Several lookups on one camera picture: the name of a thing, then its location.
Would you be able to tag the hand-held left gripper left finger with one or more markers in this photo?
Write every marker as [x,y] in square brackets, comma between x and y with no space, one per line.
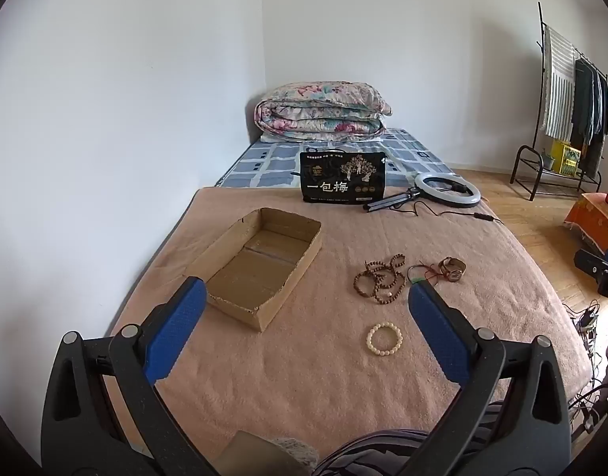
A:
[177,329]

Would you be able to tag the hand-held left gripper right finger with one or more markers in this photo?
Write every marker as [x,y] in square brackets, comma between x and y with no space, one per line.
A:
[440,329]

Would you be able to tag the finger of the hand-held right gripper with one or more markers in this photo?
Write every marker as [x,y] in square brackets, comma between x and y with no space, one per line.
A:
[589,262]

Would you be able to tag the cardboard box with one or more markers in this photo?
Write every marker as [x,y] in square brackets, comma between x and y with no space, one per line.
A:
[254,267]

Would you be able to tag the orange cloth covered box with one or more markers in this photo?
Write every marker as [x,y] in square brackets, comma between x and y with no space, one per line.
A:
[591,218]

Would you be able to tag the yellow green box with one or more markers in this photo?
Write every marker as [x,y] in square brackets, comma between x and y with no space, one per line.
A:
[564,157]

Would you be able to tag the person's striped clothing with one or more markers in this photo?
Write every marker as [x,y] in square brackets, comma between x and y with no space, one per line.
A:
[383,451]

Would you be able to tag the grey folded tripod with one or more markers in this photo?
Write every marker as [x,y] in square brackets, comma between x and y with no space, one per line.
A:
[383,203]

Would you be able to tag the tan cardboard piece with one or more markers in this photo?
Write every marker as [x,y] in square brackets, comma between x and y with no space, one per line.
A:
[249,456]

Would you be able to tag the dark hanging clothes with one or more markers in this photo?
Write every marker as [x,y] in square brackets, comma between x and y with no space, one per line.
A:
[589,109]

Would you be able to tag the striped hanging cloth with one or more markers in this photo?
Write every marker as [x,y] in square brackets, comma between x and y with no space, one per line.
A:
[557,84]

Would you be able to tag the black printed snack bag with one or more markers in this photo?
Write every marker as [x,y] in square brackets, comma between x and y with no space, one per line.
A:
[341,178]

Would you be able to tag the black metal clothes rack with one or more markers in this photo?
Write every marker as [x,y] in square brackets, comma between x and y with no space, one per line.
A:
[539,84]

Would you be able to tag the folded floral quilt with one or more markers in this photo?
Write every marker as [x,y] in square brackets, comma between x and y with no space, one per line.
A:
[324,109]

